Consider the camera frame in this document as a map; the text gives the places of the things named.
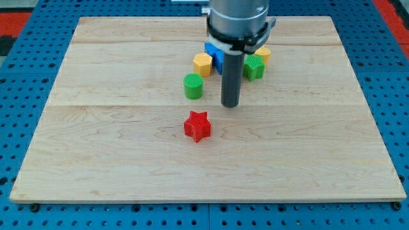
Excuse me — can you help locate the light wooden board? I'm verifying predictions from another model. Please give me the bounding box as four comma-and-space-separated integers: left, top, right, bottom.
10, 17, 406, 204

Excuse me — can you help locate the green star block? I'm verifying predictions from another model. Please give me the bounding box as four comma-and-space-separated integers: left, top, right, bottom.
243, 55, 265, 82

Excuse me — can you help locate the blue triangle block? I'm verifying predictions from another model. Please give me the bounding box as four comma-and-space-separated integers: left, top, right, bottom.
204, 42, 224, 75

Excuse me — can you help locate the red star block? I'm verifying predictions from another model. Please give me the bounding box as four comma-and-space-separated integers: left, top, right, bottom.
183, 111, 212, 142

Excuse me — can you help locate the yellow hexagon block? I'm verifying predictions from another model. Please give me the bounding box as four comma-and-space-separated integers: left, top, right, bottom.
193, 53, 213, 77

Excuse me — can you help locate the yellow cylinder block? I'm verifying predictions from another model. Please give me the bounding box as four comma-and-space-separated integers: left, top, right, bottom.
254, 46, 271, 66

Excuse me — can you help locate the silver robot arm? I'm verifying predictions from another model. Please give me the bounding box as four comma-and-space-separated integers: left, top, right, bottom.
206, 0, 276, 108

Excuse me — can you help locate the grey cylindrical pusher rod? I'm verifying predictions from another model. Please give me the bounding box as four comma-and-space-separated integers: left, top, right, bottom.
221, 54, 245, 108

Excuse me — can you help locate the green cylinder block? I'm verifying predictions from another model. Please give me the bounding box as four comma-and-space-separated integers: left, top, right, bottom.
183, 73, 204, 100

